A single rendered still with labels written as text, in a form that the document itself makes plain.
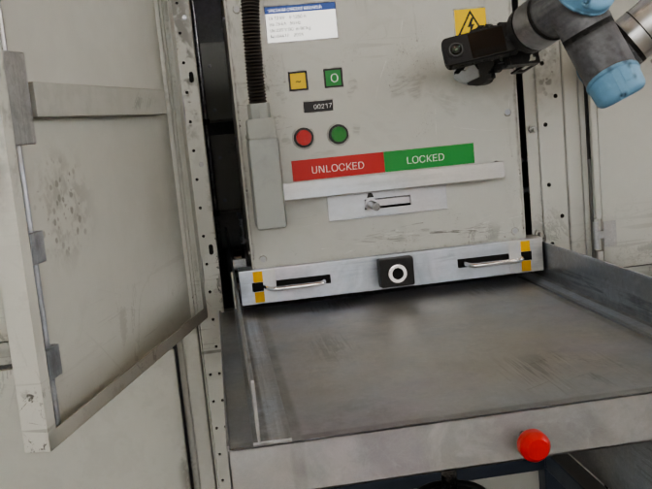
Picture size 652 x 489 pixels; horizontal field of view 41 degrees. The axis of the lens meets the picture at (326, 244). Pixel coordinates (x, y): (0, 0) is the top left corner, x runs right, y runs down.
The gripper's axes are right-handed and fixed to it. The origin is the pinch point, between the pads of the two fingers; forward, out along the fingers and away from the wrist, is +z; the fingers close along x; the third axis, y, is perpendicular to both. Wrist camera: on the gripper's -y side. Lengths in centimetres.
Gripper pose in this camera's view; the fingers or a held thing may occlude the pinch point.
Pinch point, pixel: (454, 74)
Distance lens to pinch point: 152.7
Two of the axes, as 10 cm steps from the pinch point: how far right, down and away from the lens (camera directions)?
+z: -3.5, 1.6, 9.2
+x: -1.9, -9.8, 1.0
